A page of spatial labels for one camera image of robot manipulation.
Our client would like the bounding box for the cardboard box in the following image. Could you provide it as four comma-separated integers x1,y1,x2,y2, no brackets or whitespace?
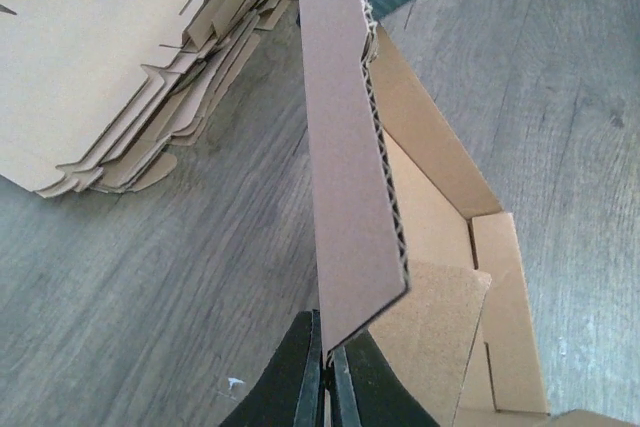
299,0,639,426

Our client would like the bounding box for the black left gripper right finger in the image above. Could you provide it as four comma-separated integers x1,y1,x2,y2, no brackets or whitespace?
329,331,438,427

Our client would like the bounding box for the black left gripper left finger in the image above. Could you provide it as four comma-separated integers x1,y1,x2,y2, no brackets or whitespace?
221,310,324,427

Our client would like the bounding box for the stack of flat cardboard blanks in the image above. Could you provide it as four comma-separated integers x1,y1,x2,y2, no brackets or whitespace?
1,0,282,198

